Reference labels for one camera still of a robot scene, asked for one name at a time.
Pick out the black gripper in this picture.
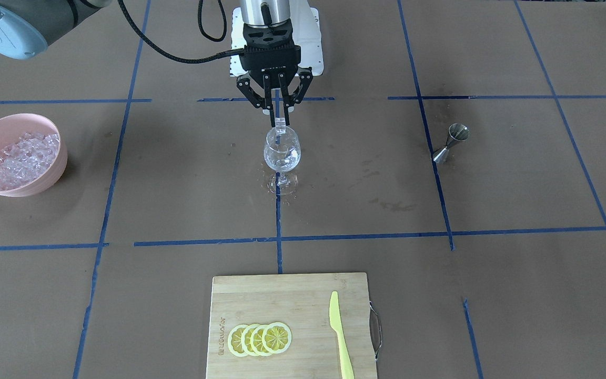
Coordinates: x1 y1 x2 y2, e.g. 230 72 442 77
236 22 314 127

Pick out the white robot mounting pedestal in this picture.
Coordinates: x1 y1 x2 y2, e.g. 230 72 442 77
231 1 324 76

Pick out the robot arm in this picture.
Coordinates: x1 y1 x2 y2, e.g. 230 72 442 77
0 1 324 126

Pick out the steel double jigger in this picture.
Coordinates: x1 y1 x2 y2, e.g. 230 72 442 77
431 123 470 165

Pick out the bamboo cutting board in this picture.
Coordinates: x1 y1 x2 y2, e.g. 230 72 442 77
205 273 378 378

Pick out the clear ice cube pile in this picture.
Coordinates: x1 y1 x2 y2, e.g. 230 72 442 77
0 132 60 191

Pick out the clear wine glass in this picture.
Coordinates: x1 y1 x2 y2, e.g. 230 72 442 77
263 126 301 196

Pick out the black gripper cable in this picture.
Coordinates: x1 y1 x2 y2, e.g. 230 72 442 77
117 0 246 64

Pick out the yellow plastic knife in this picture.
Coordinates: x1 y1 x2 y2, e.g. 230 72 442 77
328 291 355 378

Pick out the pink plastic bowl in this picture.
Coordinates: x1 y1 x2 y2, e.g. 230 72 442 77
0 113 68 197

